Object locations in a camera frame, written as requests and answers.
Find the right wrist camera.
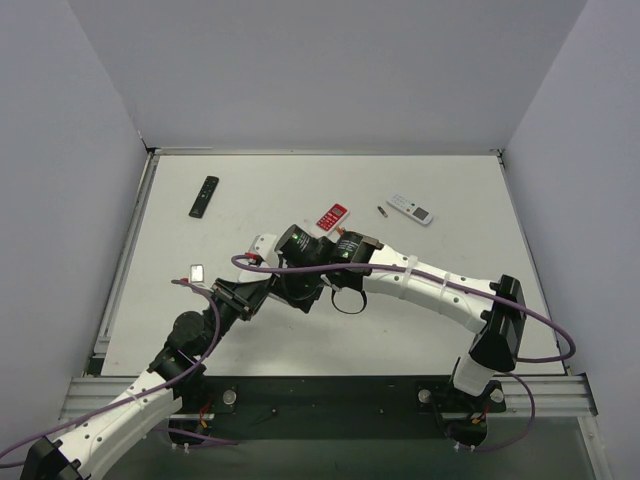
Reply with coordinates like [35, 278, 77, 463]
[247, 234, 280, 268]

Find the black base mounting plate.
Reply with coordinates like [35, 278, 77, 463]
[168, 375, 506, 445]

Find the red and white remote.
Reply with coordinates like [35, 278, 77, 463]
[314, 203, 350, 234]

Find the black slim remote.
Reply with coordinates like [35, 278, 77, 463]
[188, 176, 220, 219]

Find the aluminium frame rail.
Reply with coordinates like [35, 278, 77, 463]
[498, 375, 597, 418]

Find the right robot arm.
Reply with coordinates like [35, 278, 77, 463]
[259, 225, 526, 397]

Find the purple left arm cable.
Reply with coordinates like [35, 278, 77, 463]
[0, 277, 241, 464]

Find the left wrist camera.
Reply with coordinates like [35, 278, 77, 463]
[188, 264, 209, 289]

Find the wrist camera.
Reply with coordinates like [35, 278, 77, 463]
[188, 264, 209, 289]
[247, 234, 280, 268]

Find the white remote with orange button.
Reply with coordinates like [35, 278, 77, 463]
[386, 194, 433, 226]

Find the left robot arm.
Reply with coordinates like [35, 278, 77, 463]
[20, 278, 273, 479]

